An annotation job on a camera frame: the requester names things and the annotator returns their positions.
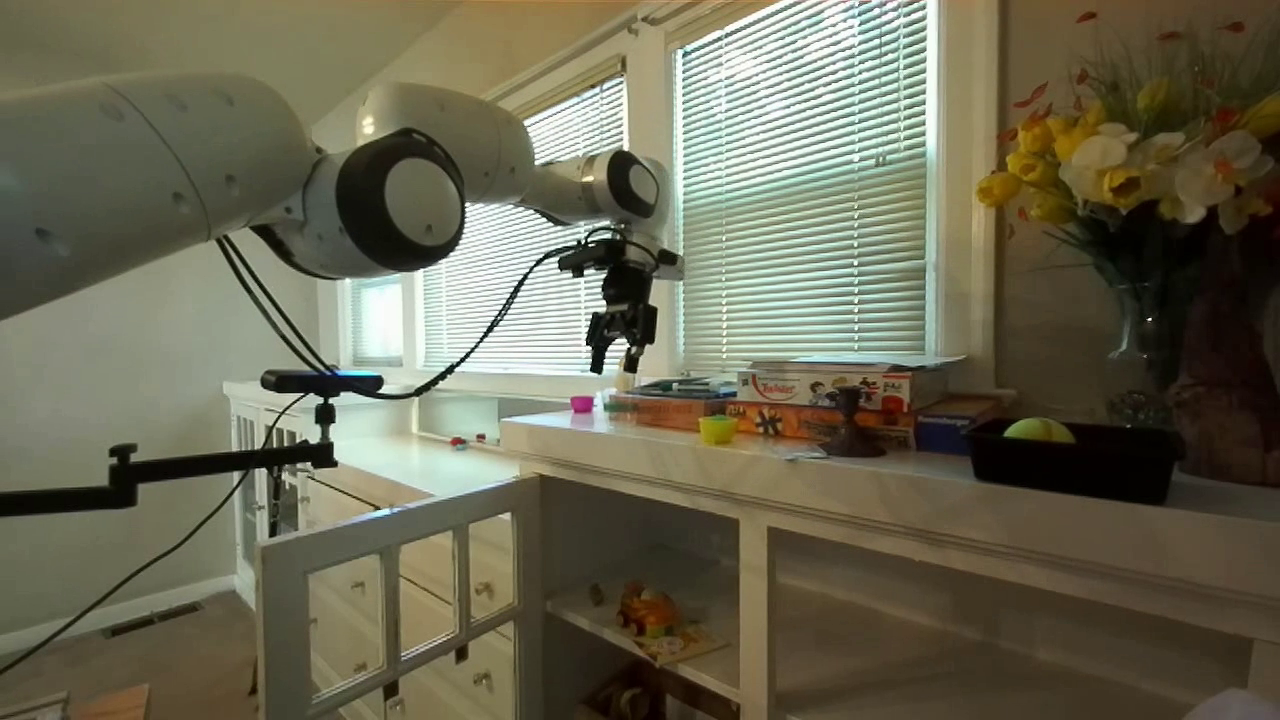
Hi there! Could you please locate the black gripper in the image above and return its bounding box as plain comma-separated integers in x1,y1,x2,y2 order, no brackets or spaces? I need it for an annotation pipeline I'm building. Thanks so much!
584,263,661,380

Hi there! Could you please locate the yellow-green tennis ball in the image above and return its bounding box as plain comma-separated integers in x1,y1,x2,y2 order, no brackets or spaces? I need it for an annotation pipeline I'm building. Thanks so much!
1001,413,1080,450

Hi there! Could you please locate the long orange cardboard box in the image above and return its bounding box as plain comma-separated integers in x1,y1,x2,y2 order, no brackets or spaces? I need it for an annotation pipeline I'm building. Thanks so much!
626,387,743,435

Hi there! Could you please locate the orange printed game box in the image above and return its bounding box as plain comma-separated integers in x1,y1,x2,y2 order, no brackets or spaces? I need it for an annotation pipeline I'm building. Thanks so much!
733,400,922,451

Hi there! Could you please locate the white printed game box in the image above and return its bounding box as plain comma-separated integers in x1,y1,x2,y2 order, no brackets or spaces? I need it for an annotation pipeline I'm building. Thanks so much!
734,363,921,415

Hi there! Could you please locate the blue and orange box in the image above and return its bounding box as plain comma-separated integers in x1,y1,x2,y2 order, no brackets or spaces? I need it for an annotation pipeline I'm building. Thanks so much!
913,398,1009,456

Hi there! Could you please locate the black shallow box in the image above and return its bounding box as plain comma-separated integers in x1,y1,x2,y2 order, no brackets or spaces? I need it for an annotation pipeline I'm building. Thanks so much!
968,415,1188,510

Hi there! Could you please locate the white window blind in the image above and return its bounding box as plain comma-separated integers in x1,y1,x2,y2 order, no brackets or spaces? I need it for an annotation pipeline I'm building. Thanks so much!
677,0,935,372
414,75,633,380

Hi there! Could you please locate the white drawer dresser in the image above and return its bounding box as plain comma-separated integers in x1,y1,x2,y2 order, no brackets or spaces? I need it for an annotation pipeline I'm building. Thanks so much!
218,380,532,720

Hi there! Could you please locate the small dark-filled glass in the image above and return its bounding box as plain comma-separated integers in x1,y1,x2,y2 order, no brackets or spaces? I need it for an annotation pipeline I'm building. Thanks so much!
819,385,892,459

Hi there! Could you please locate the orange toy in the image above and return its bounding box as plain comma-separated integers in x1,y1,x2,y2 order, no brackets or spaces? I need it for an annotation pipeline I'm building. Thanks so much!
616,586,685,639

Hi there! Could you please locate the white shelf cabinet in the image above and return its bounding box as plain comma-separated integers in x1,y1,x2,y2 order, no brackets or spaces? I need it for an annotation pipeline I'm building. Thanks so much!
495,407,1280,720

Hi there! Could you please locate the white glass-paned cabinet door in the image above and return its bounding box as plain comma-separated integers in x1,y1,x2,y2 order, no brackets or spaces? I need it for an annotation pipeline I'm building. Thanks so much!
257,478,549,720

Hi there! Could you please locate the yellow and white flower bouquet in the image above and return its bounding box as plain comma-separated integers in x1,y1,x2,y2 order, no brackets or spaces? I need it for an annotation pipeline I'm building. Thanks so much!
976,9,1280,294

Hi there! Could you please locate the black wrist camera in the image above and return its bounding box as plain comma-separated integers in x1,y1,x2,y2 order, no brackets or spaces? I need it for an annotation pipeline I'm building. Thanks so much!
554,236,686,283

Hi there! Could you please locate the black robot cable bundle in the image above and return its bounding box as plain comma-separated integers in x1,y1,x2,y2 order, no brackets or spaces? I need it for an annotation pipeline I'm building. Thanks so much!
210,232,581,407

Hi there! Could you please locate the black stereo camera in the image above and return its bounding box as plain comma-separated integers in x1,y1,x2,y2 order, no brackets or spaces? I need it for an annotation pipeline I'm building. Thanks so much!
257,367,389,400

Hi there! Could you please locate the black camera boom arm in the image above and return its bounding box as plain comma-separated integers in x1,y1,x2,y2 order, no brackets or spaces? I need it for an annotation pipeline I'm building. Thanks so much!
0,398,341,522

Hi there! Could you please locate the black camera cable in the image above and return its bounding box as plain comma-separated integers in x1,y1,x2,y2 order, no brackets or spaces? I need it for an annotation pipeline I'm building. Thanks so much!
0,391,313,678

